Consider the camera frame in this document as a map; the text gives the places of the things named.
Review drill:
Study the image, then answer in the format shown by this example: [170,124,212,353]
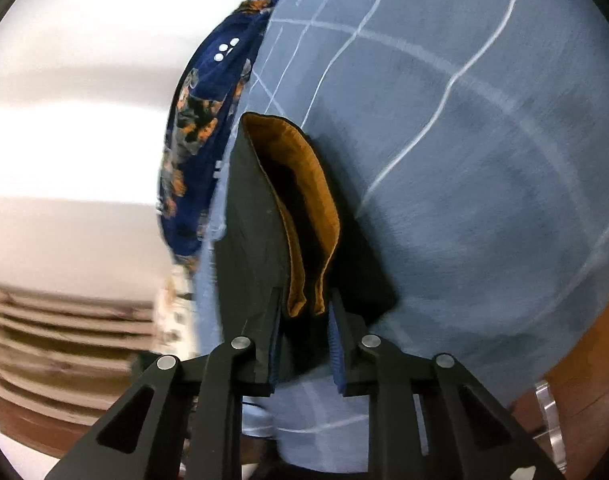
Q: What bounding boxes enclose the blue checked bed sheet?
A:
[194,0,609,476]

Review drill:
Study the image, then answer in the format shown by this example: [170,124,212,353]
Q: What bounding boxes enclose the black pants orange lining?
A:
[214,112,398,386]

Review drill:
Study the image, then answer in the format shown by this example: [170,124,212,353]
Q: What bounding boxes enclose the brown wooden bed frame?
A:
[504,303,609,480]

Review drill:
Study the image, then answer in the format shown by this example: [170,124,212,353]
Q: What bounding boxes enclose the beige striped curtain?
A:
[0,285,154,427]

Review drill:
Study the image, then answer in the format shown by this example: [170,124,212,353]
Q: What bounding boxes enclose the navy dog print blanket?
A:
[157,0,278,274]

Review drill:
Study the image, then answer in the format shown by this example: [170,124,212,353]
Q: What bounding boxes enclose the white orange floral pillow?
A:
[152,264,199,361]

